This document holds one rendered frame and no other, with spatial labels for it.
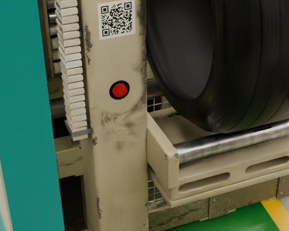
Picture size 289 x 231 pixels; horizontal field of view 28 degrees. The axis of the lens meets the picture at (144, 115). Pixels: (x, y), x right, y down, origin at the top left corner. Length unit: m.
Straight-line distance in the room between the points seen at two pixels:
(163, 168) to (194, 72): 0.37
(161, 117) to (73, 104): 0.44
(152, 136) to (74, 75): 0.23
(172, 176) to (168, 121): 0.36
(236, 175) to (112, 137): 0.30
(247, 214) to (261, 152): 1.14
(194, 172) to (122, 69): 0.29
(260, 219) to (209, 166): 1.19
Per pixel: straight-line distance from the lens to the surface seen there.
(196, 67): 1.54
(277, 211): 2.53
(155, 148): 1.26
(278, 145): 1.40
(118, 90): 1.20
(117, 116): 1.24
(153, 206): 2.03
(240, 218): 2.47
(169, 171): 1.22
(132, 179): 1.35
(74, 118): 1.22
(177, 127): 1.54
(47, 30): 1.54
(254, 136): 1.34
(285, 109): 1.21
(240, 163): 1.33
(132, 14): 1.14
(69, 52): 1.14
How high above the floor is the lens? 1.67
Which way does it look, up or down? 33 degrees down
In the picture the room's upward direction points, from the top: 1 degrees counter-clockwise
